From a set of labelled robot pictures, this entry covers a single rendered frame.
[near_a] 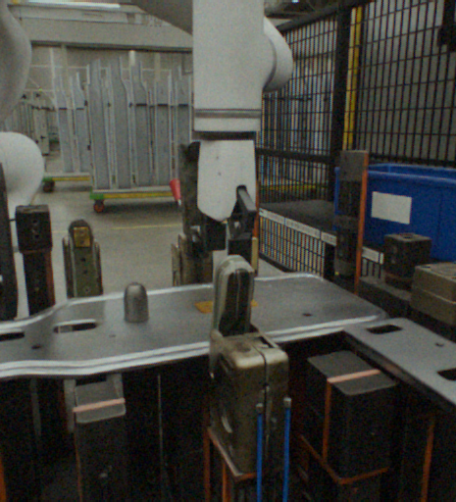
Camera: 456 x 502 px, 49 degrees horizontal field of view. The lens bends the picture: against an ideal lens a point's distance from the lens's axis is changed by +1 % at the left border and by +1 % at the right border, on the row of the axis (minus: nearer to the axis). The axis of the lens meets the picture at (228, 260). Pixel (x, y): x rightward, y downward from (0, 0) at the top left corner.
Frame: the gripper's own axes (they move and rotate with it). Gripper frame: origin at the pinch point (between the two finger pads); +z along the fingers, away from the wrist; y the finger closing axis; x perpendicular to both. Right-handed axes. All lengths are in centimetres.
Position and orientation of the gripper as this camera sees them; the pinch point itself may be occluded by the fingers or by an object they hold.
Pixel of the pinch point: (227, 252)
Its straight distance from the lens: 68.3
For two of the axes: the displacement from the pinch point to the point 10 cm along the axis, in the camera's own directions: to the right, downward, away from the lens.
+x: 9.3, -0.9, 3.4
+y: 3.6, 2.6, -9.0
